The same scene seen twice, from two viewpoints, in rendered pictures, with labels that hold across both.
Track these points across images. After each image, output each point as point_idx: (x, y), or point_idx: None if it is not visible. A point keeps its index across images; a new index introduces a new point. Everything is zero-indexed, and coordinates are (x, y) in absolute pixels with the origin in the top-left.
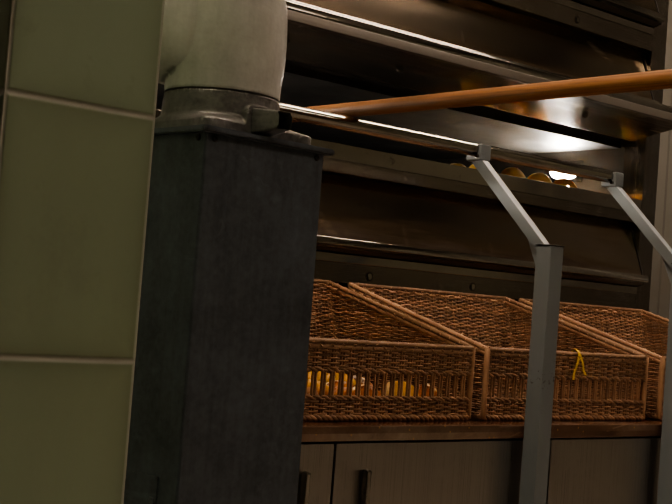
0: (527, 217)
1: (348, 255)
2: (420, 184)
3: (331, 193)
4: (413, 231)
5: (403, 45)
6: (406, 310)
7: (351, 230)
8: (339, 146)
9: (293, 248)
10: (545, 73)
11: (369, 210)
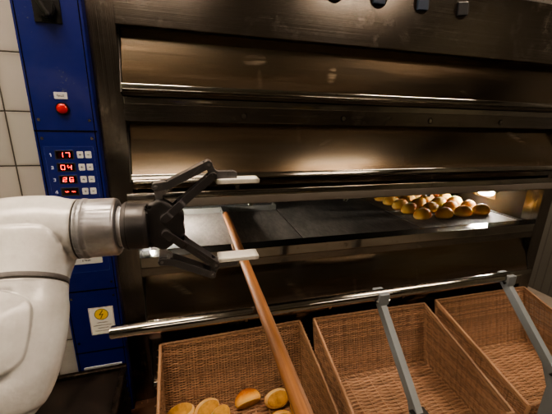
0: (407, 375)
1: None
2: (366, 252)
3: (303, 269)
4: (361, 279)
5: (338, 195)
6: (333, 366)
7: (315, 290)
8: (305, 245)
9: None
10: (463, 182)
11: (330, 273)
